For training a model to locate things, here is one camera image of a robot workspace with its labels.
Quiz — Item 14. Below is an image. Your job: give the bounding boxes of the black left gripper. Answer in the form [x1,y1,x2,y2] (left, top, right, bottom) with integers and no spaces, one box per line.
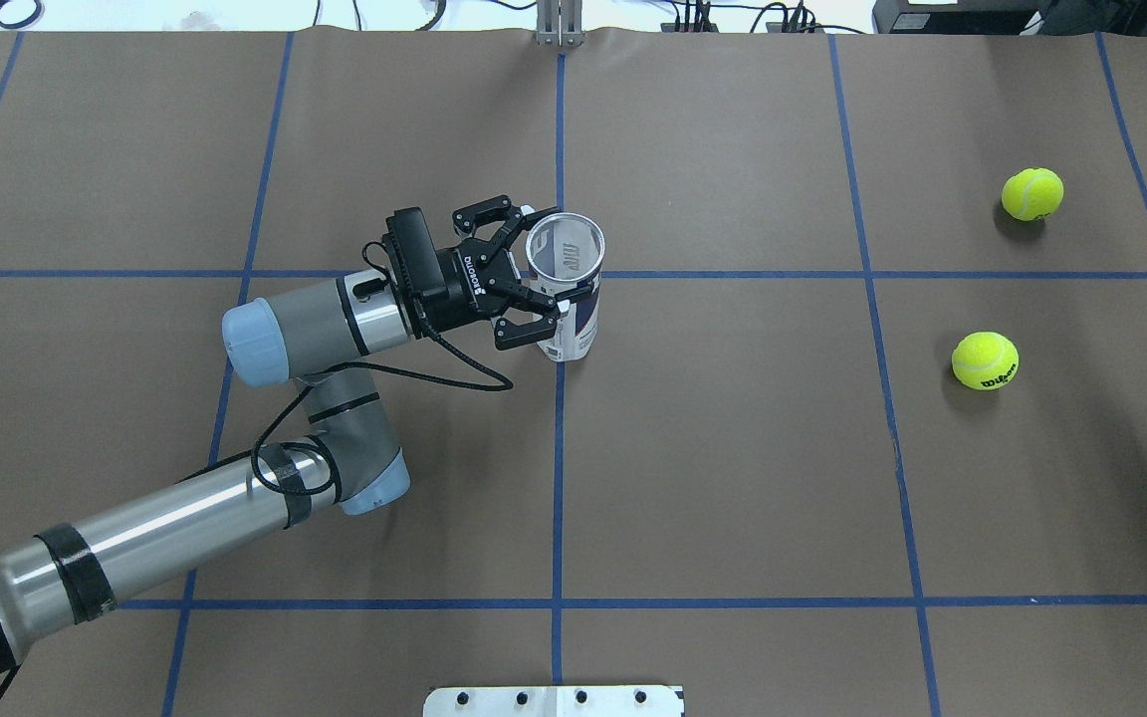
[426,195,561,351]

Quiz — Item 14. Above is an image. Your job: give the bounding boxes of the aluminium frame post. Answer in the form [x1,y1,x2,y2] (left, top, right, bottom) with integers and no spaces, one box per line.
[535,0,585,49]

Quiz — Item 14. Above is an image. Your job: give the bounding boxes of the black box with label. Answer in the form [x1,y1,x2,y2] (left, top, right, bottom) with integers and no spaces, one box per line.
[871,1,1056,36]

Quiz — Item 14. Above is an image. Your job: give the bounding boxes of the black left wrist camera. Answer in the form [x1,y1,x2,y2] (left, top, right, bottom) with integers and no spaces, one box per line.
[385,206,448,303]

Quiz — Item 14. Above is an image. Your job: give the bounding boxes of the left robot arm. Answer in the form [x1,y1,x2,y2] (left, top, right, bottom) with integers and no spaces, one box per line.
[0,195,579,688]

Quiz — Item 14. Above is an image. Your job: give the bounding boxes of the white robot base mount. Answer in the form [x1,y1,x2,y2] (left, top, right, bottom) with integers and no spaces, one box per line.
[422,684,687,716]

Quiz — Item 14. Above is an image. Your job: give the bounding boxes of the yellow tennis ball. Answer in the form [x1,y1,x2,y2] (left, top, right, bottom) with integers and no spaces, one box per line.
[1000,167,1066,223]
[950,332,1020,391]

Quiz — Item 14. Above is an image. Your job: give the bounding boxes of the white blue tennis ball can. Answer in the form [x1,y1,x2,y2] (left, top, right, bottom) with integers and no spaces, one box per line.
[525,212,606,363]

